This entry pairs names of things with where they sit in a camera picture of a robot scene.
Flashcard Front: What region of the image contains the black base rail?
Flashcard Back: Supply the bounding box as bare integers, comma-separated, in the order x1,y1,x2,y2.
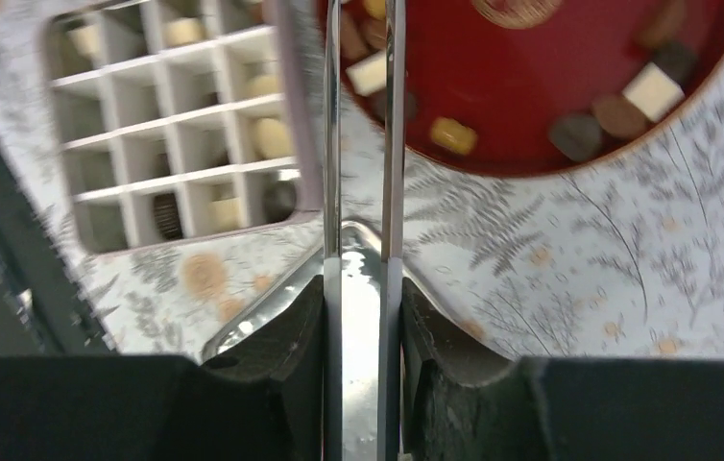
0,154,116,355

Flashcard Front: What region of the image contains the pink tin with white dividers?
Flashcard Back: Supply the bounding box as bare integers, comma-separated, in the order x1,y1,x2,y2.
42,1,322,254

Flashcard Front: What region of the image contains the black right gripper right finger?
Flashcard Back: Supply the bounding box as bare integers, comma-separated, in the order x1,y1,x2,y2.
401,280,724,460

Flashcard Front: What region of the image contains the silver tin lid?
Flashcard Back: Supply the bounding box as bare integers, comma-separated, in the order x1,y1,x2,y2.
201,219,452,461

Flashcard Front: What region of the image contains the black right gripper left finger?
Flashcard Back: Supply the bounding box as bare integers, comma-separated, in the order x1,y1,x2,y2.
0,277,324,460

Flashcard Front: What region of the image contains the red round tray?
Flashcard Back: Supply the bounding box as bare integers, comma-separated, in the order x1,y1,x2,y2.
314,0,724,180

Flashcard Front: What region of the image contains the floral table mat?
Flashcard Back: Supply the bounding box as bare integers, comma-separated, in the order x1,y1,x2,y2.
0,1,724,357

